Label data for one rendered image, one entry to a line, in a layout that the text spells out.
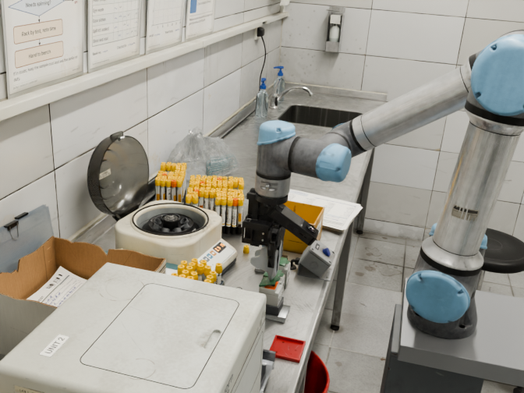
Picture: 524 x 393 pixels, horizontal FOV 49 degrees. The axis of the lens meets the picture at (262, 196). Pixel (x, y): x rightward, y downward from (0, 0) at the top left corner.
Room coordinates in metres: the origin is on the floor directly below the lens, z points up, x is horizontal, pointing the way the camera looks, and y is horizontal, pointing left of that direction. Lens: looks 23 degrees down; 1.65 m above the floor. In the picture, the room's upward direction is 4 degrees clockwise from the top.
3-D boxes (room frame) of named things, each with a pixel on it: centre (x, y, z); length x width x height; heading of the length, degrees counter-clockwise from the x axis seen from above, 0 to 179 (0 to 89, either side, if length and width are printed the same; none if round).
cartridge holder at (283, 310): (1.15, -0.04, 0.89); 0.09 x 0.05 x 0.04; 75
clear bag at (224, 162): (2.07, 0.19, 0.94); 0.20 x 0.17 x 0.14; 138
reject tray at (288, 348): (1.01, -0.08, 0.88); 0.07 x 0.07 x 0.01; 77
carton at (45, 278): (1.03, 0.36, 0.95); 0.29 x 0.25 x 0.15; 77
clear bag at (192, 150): (1.92, 0.26, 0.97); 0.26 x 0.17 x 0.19; 8
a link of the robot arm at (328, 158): (1.12, -0.12, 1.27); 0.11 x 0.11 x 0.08; 64
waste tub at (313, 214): (1.52, -0.11, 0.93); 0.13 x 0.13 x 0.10; 73
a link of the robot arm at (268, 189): (1.15, -0.02, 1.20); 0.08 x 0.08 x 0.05
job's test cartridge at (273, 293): (1.15, -0.03, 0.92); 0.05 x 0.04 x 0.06; 75
